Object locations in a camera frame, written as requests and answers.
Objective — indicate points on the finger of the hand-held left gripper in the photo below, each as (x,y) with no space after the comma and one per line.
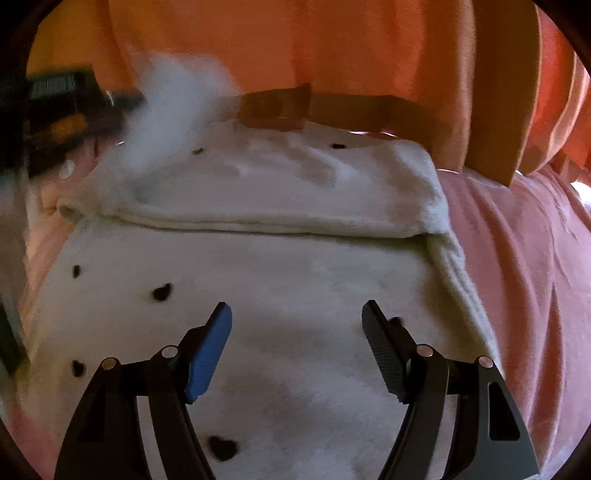
(127,100)

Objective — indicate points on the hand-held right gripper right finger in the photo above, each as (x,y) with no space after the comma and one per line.
(381,350)

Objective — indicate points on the white spotted fleece garment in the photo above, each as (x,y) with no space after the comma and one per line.
(277,286)

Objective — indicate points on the orange curtain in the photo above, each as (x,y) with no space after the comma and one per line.
(369,41)

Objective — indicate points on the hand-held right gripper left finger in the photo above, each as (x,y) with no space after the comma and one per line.
(210,355)

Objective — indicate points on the pink printed blanket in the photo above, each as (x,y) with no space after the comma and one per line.
(531,277)

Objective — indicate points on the brown wooden headboard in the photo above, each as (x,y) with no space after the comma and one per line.
(369,108)

